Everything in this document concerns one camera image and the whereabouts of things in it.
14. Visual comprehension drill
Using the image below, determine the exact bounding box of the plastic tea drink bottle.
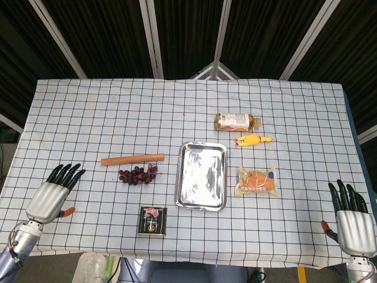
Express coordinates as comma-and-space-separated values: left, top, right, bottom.
214, 113, 263, 132

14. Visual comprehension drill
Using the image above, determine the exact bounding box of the bunch of dark red grapes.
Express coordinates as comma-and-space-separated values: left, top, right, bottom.
118, 164, 159, 186

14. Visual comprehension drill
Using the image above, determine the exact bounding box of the small black printed box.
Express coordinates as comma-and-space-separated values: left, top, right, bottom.
137, 206, 168, 237

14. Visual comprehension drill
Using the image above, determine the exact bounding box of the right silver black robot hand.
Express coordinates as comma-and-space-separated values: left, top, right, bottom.
320, 179, 377, 257

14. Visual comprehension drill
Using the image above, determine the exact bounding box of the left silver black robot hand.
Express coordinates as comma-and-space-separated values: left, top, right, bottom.
25, 163, 87, 225

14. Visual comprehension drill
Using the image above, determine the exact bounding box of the rectangular metal tray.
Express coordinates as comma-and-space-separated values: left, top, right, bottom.
175, 141, 228, 211

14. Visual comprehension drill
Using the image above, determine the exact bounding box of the brown wooden stick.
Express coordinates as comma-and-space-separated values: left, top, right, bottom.
100, 153, 165, 166

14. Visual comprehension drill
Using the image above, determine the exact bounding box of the clear plastic bag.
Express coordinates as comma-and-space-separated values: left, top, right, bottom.
72, 254, 107, 283

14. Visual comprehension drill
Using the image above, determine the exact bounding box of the white checkered tablecloth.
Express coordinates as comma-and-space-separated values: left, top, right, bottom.
0, 78, 376, 269

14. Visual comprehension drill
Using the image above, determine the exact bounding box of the white triangular frame bracket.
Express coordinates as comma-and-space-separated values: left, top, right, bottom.
190, 61, 240, 80

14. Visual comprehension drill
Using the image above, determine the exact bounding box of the packaged bread in clear wrapper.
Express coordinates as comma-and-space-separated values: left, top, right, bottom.
234, 166, 279, 196

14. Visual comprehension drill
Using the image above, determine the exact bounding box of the yellow rubber chicken toy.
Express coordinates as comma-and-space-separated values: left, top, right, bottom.
234, 134, 274, 147

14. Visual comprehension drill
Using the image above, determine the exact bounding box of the blue grey chair seat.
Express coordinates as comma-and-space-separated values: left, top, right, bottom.
118, 256, 248, 283

